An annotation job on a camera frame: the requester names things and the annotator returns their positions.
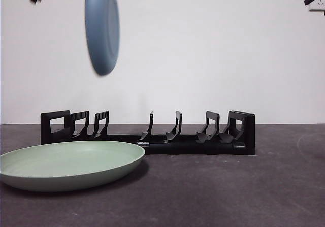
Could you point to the pale green round plate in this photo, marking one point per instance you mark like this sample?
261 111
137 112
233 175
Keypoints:
63 166

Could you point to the black plastic plate rack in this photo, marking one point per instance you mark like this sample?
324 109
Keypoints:
190 147

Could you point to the white wall socket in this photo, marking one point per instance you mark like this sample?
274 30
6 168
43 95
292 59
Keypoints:
318 6

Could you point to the blue round plate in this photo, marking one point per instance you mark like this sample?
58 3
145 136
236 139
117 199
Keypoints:
101 34

